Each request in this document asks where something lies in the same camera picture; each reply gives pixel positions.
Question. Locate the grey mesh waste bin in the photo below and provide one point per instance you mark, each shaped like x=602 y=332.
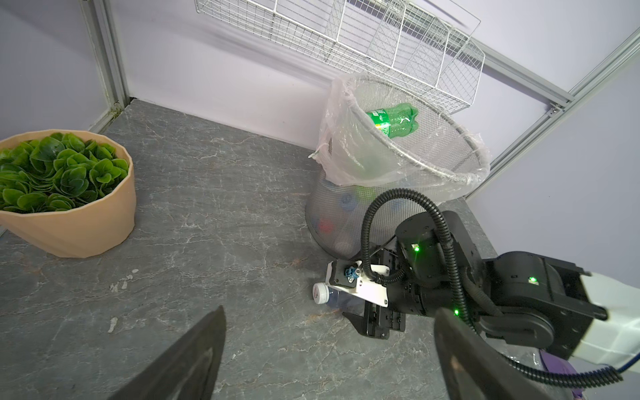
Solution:
x=334 y=215

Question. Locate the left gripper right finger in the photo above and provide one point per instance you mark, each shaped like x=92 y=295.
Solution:
x=471 y=368

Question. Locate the green plant in beige pot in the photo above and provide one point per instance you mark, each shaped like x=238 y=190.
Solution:
x=70 y=193

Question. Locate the green soda bottle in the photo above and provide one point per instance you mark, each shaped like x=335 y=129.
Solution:
x=395 y=122

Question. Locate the Ganten clear water bottle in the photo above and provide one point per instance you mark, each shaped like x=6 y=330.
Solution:
x=337 y=300

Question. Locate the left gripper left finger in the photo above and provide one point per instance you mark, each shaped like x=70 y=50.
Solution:
x=186 y=370

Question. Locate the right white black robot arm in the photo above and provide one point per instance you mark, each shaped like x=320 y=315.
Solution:
x=529 y=299

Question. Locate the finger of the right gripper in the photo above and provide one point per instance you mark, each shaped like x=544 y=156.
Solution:
x=366 y=325

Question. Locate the white wire wall rack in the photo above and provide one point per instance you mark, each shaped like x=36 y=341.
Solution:
x=404 y=42

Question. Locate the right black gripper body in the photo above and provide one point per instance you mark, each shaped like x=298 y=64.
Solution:
x=425 y=286

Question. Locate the purple pink toy shovel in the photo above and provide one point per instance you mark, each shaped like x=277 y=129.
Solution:
x=553 y=364

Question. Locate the clear plastic bin liner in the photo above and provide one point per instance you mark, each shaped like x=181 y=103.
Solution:
x=440 y=158

